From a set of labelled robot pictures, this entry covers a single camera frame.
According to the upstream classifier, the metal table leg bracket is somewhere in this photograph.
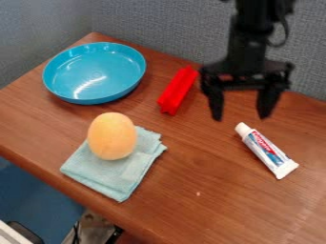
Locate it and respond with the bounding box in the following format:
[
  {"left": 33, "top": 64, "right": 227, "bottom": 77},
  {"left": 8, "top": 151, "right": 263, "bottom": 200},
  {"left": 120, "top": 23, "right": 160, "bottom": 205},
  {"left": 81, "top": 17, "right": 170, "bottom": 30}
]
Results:
[{"left": 61, "top": 210, "right": 123, "bottom": 244}]

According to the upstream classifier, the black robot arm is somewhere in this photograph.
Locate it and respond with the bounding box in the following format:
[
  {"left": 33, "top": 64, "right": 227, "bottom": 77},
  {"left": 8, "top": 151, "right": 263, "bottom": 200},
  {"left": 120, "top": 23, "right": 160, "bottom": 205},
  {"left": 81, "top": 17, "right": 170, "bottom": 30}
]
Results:
[{"left": 200, "top": 0, "right": 295, "bottom": 121}]

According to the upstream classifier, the orange egg-shaped ball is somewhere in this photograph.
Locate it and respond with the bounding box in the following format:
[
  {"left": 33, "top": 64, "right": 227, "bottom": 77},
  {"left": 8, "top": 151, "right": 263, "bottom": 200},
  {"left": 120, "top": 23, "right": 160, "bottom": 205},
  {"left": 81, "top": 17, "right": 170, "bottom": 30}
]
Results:
[{"left": 87, "top": 112, "right": 137, "bottom": 160}]

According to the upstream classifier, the white toothpaste tube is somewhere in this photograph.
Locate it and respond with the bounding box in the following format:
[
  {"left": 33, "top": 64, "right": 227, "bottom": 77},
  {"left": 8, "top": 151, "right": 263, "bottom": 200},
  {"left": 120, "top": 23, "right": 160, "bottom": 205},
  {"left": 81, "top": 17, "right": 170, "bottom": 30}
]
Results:
[{"left": 234, "top": 122, "right": 299, "bottom": 179}]

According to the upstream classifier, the light blue folded cloth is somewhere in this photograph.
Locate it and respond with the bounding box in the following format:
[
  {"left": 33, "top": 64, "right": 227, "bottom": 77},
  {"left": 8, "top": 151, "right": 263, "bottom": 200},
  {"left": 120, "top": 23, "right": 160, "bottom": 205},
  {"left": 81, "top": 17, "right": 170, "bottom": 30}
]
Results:
[{"left": 60, "top": 127, "right": 167, "bottom": 202}]

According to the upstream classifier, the blue plate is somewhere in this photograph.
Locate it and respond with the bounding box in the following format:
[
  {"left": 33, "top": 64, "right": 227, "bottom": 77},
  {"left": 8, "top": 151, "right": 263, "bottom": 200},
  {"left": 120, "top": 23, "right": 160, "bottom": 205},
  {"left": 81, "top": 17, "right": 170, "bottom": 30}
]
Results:
[{"left": 41, "top": 42, "right": 147, "bottom": 105}]

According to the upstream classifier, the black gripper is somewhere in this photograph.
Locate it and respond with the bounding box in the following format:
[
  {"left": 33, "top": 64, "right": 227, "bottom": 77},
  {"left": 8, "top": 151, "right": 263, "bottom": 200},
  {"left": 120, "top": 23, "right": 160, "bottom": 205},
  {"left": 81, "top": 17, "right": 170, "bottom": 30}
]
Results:
[{"left": 200, "top": 30, "right": 294, "bottom": 121}]

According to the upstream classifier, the red plastic block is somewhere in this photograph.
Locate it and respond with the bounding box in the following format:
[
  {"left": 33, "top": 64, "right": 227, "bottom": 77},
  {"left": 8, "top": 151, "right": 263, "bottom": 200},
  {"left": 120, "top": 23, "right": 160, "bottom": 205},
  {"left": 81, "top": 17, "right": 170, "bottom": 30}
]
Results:
[{"left": 156, "top": 66, "right": 199, "bottom": 115}]

